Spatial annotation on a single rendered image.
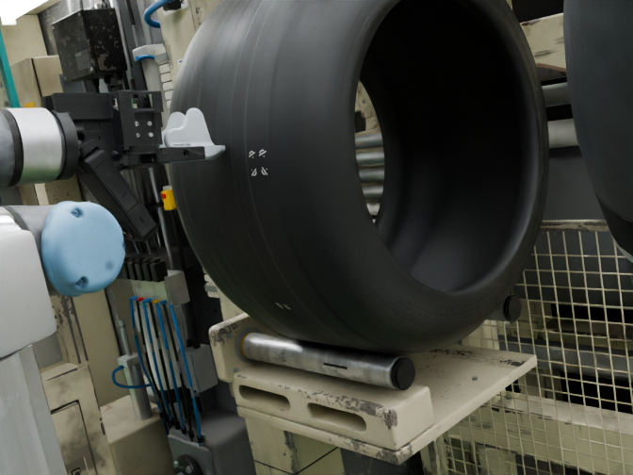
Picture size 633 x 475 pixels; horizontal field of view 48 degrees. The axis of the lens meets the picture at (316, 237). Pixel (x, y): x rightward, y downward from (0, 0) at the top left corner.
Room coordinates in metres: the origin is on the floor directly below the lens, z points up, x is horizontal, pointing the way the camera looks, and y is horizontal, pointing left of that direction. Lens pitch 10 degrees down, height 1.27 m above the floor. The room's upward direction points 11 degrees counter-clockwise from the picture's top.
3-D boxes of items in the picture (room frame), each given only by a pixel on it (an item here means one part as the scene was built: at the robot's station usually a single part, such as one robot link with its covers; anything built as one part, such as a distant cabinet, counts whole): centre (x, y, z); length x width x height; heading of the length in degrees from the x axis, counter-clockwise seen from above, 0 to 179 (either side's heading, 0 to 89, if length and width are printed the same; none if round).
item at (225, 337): (1.28, 0.05, 0.90); 0.40 x 0.03 x 0.10; 132
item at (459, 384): (1.15, -0.07, 0.80); 0.37 x 0.36 x 0.02; 132
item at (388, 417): (1.05, 0.03, 0.83); 0.36 x 0.09 x 0.06; 42
